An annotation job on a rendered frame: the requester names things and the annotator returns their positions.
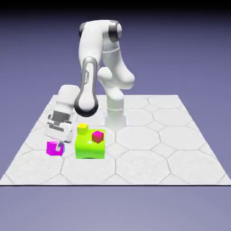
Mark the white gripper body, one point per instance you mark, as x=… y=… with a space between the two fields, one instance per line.
x=62 y=134

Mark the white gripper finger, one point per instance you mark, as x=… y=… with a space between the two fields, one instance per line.
x=58 y=146

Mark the large green box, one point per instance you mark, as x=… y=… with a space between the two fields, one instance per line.
x=89 y=148

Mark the small red cube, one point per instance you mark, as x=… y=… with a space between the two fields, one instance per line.
x=97 y=136

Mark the small magenta cube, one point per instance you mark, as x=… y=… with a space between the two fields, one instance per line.
x=51 y=148

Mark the small yellow cube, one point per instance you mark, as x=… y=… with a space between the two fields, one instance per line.
x=82 y=129

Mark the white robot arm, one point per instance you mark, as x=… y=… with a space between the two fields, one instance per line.
x=90 y=47

